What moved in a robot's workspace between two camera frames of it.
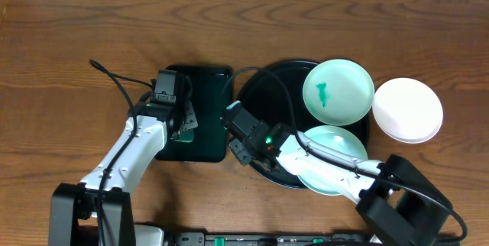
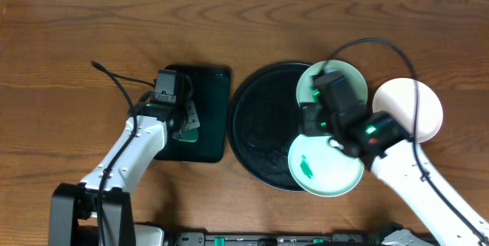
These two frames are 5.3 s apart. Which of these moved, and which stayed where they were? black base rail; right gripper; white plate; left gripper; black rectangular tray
Moved: right gripper
Stayed: black rectangular tray; white plate; left gripper; black base rail
